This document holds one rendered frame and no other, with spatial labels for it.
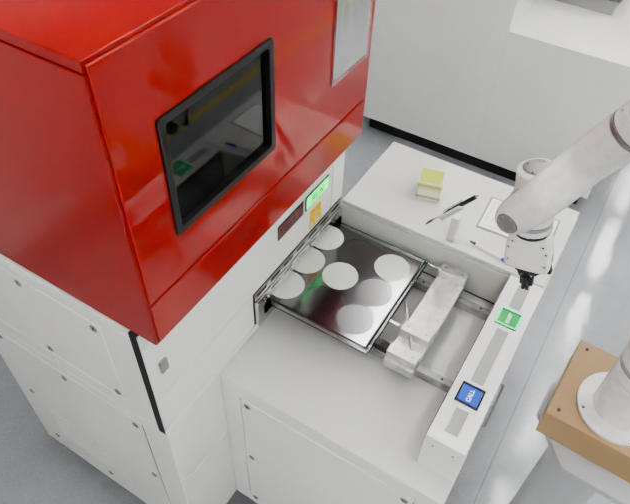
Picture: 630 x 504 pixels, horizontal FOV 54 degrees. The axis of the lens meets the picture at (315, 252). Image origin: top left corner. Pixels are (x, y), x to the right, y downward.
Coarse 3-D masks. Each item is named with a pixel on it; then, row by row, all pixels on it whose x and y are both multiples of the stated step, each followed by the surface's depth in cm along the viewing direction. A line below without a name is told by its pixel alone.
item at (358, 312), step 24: (360, 240) 183; (360, 264) 177; (312, 288) 170; (360, 288) 171; (384, 288) 171; (312, 312) 165; (336, 312) 165; (360, 312) 165; (384, 312) 165; (360, 336) 160
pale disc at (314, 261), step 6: (312, 252) 179; (318, 252) 179; (306, 258) 178; (312, 258) 178; (318, 258) 178; (324, 258) 178; (300, 264) 176; (306, 264) 176; (312, 264) 176; (318, 264) 176; (300, 270) 175; (306, 270) 175; (312, 270) 175; (318, 270) 175
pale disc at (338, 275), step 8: (336, 264) 176; (344, 264) 177; (328, 272) 174; (336, 272) 174; (344, 272) 175; (352, 272) 175; (328, 280) 172; (336, 280) 172; (344, 280) 173; (352, 280) 173; (336, 288) 170; (344, 288) 171
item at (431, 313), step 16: (432, 288) 174; (448, 288) 174; (432, 304) 170; (448, 304) 170; (416, 320) 166; (432, 320) 166; (400, 336) 163; (416, 352) 159; (400, 368) 156; (416, 368) 158
